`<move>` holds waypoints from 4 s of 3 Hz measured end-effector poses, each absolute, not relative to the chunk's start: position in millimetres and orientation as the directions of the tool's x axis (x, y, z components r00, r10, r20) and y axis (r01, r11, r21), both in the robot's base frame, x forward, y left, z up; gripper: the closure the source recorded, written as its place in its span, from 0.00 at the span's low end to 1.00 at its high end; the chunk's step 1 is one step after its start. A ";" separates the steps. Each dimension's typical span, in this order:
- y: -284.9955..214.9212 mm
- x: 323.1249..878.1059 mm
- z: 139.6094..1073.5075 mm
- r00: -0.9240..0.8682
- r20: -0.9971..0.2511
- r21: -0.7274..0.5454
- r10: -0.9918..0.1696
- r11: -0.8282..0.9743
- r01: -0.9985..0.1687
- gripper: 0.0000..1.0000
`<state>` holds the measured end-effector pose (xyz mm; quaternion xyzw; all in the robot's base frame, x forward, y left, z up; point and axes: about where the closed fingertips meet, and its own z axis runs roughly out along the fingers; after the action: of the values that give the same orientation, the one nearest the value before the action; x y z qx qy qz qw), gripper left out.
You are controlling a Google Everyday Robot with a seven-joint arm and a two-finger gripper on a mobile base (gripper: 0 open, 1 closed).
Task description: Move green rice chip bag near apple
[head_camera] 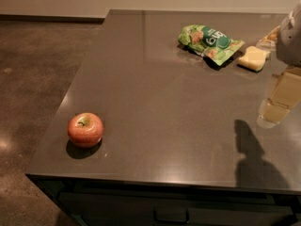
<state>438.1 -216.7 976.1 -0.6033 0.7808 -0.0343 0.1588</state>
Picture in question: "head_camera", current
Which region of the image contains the red apple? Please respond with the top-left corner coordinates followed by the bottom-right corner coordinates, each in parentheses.
top-left (68, 113), bottom-right (104, 148)

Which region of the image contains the yellow sponge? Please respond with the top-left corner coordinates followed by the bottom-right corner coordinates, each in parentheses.
top-left (237, 46), bottom-right (270, 73)

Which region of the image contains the black drawer handle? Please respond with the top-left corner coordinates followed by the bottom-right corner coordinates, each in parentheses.
top-left (153, 208), bottom-right (189, 225)

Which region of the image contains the dark cabinet drawer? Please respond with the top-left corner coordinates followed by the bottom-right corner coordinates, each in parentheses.
top-left (58, 184), bottom-right (300, 226)

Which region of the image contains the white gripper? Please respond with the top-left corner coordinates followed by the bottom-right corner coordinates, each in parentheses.
top-left (256, 1), bottom-right (301, 128)

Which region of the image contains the green rice chip bag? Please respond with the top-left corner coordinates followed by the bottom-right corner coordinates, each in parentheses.
top-left (178, 24), bottom-right (245, 66)

